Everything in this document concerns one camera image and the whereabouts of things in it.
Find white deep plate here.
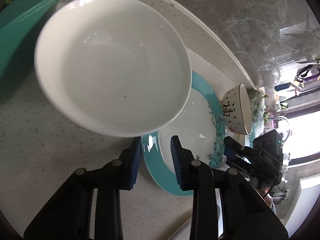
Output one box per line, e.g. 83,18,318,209
34,0,191,137

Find right hand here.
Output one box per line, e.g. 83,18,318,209
259,190,276,213

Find teal rimmed floral plate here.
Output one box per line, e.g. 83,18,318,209
141,72,225,196

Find small dotted ceramic bowl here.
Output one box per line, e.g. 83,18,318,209
222,83,253,135

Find bag of green vegetables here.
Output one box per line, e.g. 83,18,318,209
248,87,269,134

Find chrome faucet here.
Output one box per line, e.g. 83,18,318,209
271,115,292,140

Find teal plastic basin with greens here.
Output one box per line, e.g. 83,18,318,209
1,0,57,79

